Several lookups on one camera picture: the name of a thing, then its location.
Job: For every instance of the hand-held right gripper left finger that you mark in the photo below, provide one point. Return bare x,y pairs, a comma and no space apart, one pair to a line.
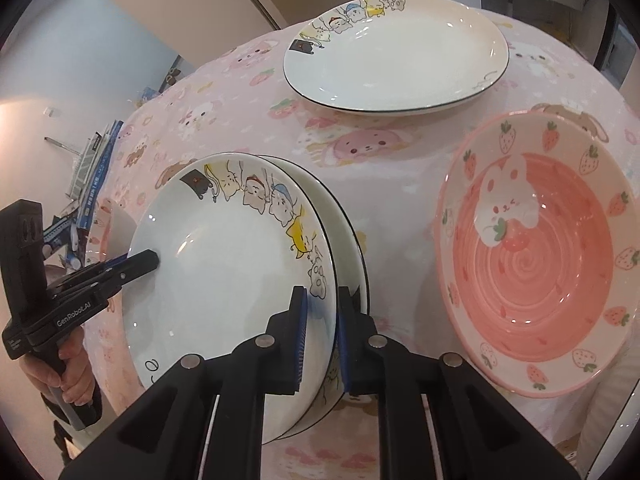
299,345

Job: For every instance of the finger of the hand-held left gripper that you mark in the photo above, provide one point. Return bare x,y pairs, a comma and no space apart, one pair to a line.
142,262
117,261

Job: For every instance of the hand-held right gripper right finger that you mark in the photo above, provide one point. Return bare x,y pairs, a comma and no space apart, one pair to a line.
344,350

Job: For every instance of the white cartoon cat plate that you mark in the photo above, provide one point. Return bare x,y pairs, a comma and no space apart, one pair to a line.
346,240
400,60
210,285

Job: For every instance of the pink rabbit bowl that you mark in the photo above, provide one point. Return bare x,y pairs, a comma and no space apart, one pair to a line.
540,270

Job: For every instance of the person's left hand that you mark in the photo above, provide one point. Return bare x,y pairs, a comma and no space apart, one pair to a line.
80,365

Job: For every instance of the stack of books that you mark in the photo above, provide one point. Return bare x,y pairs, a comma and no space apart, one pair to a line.
95,170

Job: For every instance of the pink printed tablecloth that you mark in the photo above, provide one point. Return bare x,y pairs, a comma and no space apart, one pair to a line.
380,135

